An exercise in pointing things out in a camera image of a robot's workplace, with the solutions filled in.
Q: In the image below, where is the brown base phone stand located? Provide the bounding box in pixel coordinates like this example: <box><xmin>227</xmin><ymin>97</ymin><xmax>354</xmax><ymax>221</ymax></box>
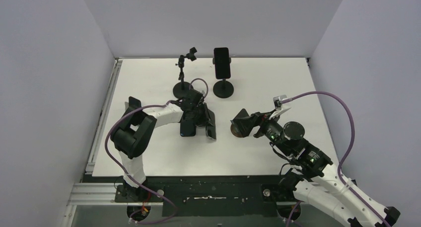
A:
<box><xmin>230</xmin><ymin>124</ymin><xmax>244</xmax><ymax>138</ymax></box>

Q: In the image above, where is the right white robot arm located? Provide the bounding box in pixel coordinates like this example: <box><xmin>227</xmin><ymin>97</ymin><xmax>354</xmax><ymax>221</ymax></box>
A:
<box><xmin>231</xmin><ymin>109</ymin><xmax>401</xmax><ymax>227</ymax></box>

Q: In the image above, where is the aluminium rail left edge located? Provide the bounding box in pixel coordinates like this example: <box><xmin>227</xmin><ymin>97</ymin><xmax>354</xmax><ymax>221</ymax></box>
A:
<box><xmin>84</xmin><ymin>58</ymin><xmax>123</xmax><ymax>174</ymax></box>

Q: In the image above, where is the black phone stand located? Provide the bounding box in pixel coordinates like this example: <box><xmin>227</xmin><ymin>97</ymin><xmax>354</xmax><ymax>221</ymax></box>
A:
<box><xmin>172</xmin><ymin>47</ymin><xmax>197</xmax><ymax>99</ymax></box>
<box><xmin>213</xmin><ymin>58</ymin><xmax>234</xmax><ymax>98</ymax></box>

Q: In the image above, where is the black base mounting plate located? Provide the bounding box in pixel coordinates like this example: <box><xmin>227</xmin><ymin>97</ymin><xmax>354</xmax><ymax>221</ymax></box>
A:
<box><xmin>82</xmin><ymin>174</ymin><xmax>346</xmax><ymax>218</ymax></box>

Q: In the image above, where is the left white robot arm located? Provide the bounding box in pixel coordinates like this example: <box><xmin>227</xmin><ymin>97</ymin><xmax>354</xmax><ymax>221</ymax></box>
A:
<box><xmin>106</xmin><ymin>89</ymin><xmax>216</xmax><ymax>202</ymax></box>

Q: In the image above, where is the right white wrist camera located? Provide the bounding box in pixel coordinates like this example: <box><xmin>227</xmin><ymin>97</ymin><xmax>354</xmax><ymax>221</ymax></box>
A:
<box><xmin>269</xmin><ymin>95</ymin><xmax>291</xmax><ymax>119</ymax></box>

